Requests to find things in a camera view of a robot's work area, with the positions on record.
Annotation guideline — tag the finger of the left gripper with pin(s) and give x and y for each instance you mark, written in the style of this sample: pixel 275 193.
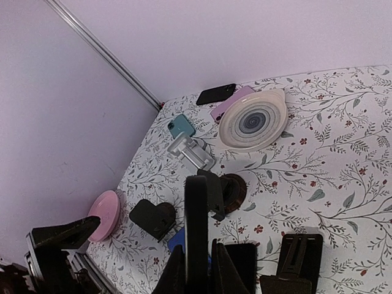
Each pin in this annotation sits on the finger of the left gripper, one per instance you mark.
pixel 67 236

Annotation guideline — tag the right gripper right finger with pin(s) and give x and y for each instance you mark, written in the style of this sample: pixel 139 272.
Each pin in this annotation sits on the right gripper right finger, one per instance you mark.
pixel 224 276

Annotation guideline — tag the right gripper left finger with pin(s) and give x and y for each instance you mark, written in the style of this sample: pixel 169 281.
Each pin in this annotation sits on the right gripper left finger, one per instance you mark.
pixel 172 280

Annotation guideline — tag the black clamp phone stand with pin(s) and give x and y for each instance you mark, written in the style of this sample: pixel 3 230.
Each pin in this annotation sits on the black clamp phone stand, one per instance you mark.
pixel 298 267

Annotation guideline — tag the round wooden base stand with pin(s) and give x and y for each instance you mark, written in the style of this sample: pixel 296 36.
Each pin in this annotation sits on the round wooden base stand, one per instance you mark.
pixel 226 193

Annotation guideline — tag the small black phone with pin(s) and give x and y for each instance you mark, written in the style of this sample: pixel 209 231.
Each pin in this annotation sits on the small black phone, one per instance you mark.
pixel 196 234

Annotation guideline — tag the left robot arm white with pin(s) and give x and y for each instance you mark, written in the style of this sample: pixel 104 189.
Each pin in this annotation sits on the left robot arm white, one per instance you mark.
pixel 15 278

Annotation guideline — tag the blue phone face down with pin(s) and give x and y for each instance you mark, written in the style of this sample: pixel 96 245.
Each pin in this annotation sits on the blue phone face down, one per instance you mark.
pixel 180 239

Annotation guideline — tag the black round folding stand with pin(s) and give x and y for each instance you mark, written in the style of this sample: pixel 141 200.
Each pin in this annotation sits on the black round folding stand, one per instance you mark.
pixel 155 220

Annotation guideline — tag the silver folding phone stand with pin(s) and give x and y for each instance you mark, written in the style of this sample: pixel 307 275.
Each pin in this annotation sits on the silver folding phone stand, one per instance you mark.
pixel 191 154

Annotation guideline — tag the teal phone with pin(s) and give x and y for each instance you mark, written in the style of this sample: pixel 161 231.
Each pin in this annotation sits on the teal phone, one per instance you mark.
pixel 180 124

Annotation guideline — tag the pink phone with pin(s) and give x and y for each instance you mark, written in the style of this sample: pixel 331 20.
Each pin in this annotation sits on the pink phone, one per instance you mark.
pixel 218 112

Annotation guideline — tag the pink round object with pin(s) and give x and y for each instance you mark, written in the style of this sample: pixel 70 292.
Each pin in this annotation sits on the pink round object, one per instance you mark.
pixel 107 208

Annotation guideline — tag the floral table mat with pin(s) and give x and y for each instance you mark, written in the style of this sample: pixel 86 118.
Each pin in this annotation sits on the floral table mat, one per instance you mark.
pixel 329 173

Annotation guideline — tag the white round dish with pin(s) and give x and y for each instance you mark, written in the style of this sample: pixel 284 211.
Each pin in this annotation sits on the white round dish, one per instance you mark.
pixel 253 122

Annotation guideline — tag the left aluminium frame post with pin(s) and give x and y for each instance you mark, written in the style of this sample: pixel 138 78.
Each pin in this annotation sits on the left aluminium frame post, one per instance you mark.
pixel 63 12

